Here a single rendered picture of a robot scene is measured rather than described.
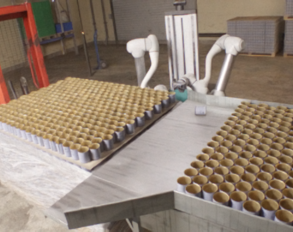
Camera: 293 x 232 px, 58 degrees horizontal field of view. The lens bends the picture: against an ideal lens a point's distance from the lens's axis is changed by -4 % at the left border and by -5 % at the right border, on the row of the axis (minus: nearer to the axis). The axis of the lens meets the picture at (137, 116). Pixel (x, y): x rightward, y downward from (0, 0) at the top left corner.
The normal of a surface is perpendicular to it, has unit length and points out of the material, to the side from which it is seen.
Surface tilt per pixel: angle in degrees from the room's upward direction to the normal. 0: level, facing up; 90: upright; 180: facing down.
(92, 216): 90
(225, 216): 90
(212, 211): 90
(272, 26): 88
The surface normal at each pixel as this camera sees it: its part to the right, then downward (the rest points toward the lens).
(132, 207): 0.17, 0.38
